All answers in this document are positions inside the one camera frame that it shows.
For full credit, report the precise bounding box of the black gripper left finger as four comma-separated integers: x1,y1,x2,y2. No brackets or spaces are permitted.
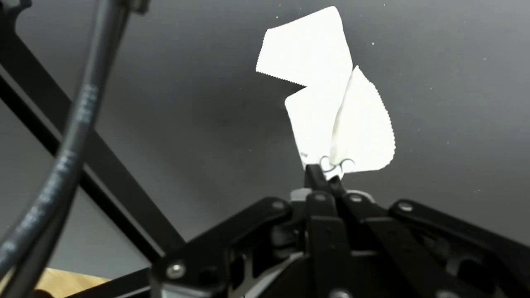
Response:
147,161,355,298

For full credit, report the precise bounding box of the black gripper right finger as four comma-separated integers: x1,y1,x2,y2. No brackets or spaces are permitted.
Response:
321,173,530,298

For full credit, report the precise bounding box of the white cloth with green print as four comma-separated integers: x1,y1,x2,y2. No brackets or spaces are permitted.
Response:
253,4,398,181

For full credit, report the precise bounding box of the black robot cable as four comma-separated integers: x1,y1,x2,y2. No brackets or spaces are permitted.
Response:
0,0,133,298

